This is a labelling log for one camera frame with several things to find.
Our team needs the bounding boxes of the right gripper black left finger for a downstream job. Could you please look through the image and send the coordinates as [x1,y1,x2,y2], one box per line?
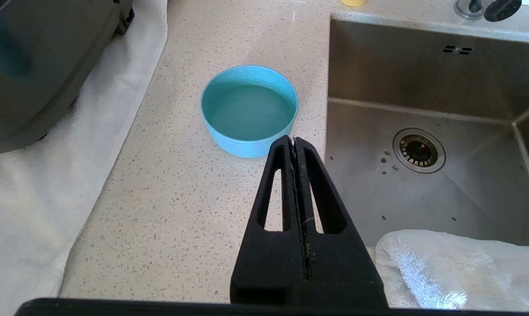
[230,135,310,306]

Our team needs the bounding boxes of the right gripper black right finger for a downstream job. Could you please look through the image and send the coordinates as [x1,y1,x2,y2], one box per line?
[295,138,389,307]

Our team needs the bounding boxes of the light blue bowl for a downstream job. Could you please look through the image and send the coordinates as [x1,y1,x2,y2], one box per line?
[200,65,299,158]

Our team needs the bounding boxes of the white foam cloth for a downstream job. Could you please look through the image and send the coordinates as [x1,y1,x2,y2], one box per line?
[0,0,168,316]

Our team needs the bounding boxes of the black rice cooker body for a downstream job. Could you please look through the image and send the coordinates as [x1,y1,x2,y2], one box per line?
[0,0,136,156]

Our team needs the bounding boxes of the white fluffy towel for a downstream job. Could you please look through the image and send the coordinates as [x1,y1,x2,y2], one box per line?
[366,229,529,313]

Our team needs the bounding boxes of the round sink drain strainer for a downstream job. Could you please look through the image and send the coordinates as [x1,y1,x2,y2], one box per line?
[393,127,447,174]

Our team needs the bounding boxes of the stainless steel sink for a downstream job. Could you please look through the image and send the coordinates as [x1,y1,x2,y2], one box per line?
[325,12,529,246]

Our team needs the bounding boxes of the chrome faucet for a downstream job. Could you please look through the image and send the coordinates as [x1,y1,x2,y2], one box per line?
[454,0,523,22]

